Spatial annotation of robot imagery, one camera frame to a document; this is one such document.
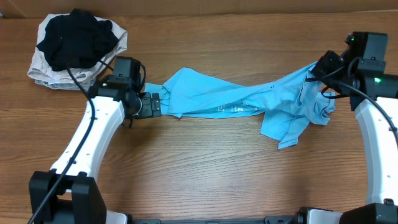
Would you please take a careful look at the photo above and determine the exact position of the light blue printed t-shirt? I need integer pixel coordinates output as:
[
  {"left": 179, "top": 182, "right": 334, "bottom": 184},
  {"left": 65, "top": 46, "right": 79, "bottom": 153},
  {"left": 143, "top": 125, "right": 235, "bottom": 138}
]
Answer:
[{"left": 145, "top": 63, "right": 335, "bottom": 149}]

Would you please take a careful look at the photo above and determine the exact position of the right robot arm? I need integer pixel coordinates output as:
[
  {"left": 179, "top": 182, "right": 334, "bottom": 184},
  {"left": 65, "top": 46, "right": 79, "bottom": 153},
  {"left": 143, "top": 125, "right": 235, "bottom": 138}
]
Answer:
[{"left": 291, "top": 31, "right": 397, "bottom": 224}]

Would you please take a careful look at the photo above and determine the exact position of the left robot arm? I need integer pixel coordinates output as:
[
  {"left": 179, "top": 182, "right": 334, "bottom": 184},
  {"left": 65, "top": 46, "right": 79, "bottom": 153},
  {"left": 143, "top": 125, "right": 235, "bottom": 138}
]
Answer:
[{"left": 29, "top": 57, "right": 161, "bottom": 224}]

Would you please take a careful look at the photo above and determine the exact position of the grey folded garment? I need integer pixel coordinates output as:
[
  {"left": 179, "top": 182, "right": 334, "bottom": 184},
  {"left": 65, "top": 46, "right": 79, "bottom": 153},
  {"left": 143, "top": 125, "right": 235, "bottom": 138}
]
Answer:
[{"left": 34, "top": 79, "right": 96, "bottom": 90}]

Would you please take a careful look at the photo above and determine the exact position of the black folded garment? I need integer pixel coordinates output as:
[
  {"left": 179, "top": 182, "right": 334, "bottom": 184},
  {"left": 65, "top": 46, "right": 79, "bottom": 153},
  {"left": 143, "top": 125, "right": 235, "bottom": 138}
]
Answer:
[{"left": 37, "top": 9, "right": 118, "bottom": 72}]

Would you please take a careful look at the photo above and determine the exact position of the beige folded garment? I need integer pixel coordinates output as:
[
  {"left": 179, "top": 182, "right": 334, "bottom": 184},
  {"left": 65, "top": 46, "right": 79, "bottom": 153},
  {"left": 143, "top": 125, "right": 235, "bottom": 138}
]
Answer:
[{"left": 27, "top": 13, "right": 128, "bottom": 85}]

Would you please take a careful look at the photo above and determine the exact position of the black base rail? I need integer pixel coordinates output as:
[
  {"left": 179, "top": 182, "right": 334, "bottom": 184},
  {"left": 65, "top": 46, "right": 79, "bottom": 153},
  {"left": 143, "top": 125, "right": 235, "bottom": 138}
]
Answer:
[{"left": 128, "top": 216, "right": 294, "bottom": 224}]

